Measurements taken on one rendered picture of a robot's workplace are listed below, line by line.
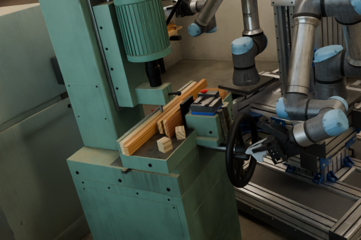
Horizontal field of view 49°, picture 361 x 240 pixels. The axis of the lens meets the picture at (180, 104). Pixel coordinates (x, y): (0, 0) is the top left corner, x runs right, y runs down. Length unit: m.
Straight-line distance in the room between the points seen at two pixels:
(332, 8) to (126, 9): 0.70
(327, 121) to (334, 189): 1.10
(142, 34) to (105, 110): 0.39
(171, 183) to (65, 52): 0.68
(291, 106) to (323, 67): 0.48
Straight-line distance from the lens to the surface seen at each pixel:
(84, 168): 1.76
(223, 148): 1.56
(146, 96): 1.60
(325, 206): 2.22
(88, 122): 1.77
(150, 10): 1.44
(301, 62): 1.39
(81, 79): 1.68
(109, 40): 1.56
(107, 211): 1.83
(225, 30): 5.18
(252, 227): 2.42
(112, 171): 1.66
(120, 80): 1.60
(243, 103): 2.09
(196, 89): 1.86
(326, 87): 1.83
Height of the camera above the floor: 1.59
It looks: 23 degrees down
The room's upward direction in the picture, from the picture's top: 11 degrees counter-clockwise
